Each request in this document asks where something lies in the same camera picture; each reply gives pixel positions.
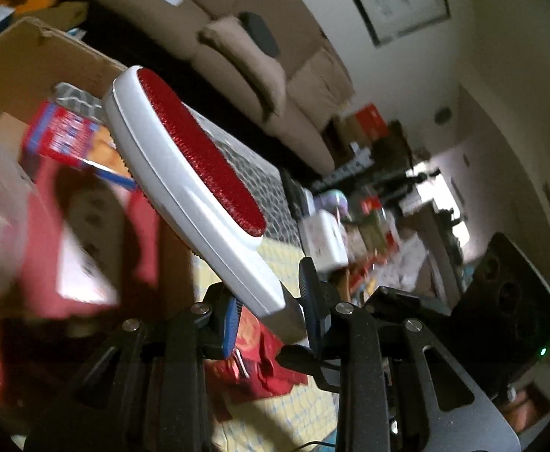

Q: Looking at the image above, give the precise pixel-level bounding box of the brown sofa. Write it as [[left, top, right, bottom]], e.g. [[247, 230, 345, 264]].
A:
[[84, 0, 355, 175]]

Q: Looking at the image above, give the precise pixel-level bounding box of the red cardboard box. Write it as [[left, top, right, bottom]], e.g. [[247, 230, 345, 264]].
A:
[[355, 104, 389, 139]]

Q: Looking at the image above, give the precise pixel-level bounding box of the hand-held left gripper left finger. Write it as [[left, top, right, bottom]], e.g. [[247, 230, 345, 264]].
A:
[[23, 284, 244, 452]]

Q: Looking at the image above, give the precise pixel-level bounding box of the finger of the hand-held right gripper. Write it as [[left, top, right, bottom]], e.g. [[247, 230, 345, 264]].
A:
[[276, 345, 346, 391], [366, 286, 453, 315]]

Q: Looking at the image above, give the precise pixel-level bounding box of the red box with white label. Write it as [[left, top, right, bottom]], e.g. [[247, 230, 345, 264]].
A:
[[21, 155, 163, 307]]

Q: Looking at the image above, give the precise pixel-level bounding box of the brown cardboard box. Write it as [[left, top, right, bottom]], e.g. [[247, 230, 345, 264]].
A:
[[0, 16, 200, 321]]

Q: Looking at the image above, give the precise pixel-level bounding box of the brown square pillow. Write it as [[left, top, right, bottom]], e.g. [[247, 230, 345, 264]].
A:
[[286, 49, 355, 128]]

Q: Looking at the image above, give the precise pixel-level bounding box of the white lint brush red pad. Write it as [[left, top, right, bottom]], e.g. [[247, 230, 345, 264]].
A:
[[103, 65, 306, 344]]

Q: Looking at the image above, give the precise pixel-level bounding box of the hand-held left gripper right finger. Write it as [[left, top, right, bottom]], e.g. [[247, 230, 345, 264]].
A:
[[299, 258, 521, 452]]

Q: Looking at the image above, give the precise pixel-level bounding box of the red foil paper pile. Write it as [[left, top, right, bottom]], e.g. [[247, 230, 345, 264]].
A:
[[206, 318, 309, 402]]

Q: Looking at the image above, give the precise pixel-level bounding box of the red and blue snack box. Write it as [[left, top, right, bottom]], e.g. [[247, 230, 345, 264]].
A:
[[21, 101, 139, 191]]

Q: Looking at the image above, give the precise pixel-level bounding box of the black oval pad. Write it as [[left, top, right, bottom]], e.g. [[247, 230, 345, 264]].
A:
[[239, 12, 280, 57]]

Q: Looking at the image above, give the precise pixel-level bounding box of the white rectangular box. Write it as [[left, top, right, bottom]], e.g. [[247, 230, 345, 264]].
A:
[[303, 209, 349, 271]]

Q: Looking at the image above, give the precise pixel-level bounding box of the pastel round object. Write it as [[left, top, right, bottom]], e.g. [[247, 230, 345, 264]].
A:
[[319, 189, 351, 217]]

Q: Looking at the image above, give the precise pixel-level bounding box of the brown cushion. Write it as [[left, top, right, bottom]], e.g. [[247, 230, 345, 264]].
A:
[[197, 15, 287, 121]]

